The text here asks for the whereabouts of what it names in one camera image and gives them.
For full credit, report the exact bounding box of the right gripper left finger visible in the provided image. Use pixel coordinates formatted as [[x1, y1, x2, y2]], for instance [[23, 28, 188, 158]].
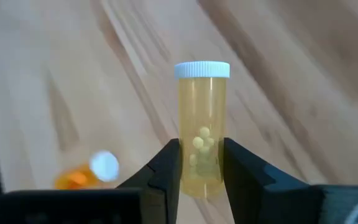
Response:
[[116, 138, 183, 224]]

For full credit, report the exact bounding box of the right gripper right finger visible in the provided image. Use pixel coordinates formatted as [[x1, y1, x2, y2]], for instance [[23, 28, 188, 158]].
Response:
[[223, 138, 323, 224]]

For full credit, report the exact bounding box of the pale yellow pill bottle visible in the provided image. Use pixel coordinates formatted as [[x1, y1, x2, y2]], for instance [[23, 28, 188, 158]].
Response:
[[174, 60, 231, 199]]

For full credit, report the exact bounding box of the orange pill bottle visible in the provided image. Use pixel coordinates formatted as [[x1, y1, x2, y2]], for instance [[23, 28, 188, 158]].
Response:
[[53, 150, 120, 190]]

